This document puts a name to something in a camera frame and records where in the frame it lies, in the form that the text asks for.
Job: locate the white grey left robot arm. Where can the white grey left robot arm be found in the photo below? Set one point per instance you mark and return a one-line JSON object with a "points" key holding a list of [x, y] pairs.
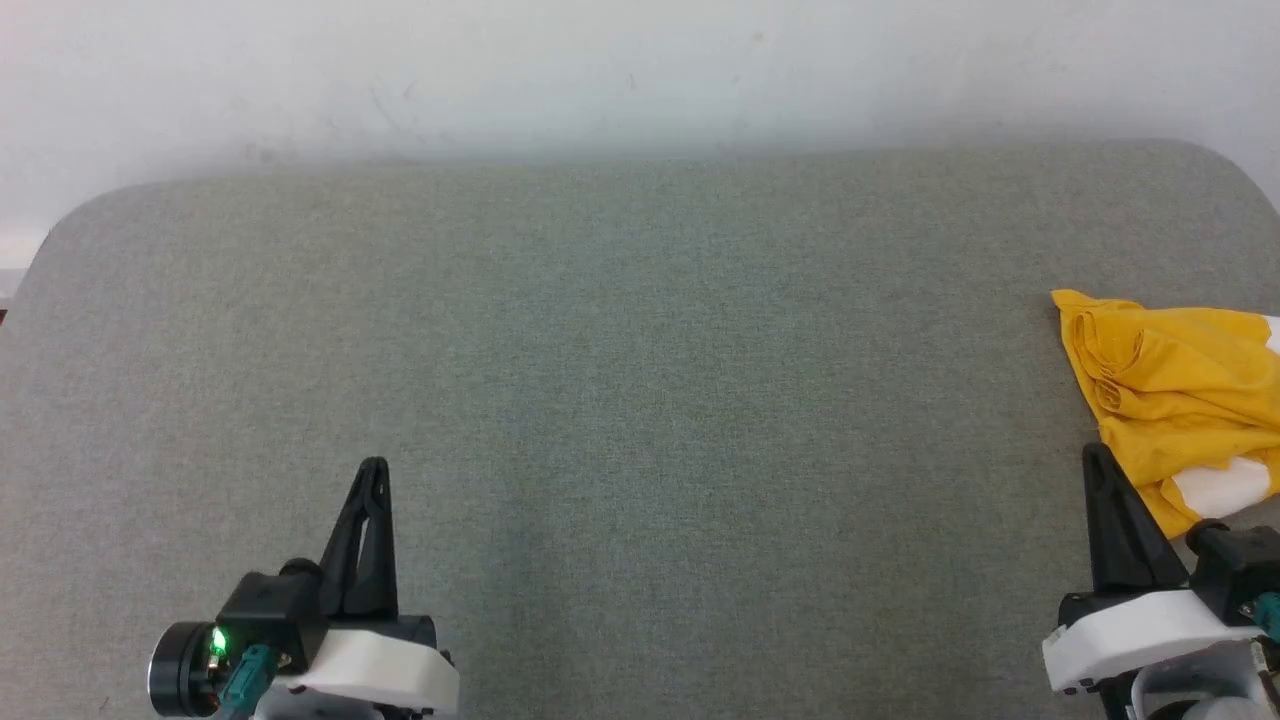
{"points": [[320, 705]]}

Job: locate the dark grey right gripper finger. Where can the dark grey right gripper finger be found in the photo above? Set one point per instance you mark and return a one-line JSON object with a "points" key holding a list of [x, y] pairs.
{"points": [[1105, 550], [1150, 560]]}

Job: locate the black round left wrist motor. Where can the black round left wrist motor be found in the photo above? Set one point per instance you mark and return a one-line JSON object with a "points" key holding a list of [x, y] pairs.
{"points": [[175, 670]]}

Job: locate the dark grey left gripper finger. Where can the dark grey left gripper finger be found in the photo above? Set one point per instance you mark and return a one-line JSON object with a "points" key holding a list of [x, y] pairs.
{"points": [[382, 560], [345, 550]]}

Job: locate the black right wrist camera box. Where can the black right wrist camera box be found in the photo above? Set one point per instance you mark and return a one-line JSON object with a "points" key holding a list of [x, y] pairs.
{"points": [[1235, 570]]}

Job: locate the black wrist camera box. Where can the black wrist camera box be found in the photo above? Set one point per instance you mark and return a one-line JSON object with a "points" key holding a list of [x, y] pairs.
{"points": [[1235, 570], [265, 610]]}

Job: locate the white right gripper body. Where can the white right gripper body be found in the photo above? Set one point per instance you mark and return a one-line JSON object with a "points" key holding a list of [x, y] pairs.
{"points": [[1130, 630]]}

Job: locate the yellow cartoon print t-shirt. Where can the yellow cartoon print t-shirt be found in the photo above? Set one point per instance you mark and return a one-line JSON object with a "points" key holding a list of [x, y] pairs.
{"points": [[1180, 380]]}

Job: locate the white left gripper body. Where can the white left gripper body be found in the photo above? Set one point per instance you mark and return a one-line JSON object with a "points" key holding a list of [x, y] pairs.
{"points": [[390, 665]]}

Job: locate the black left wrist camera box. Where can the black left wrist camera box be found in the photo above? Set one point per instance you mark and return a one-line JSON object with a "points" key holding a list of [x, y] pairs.
{"points": [[265, 610]]}

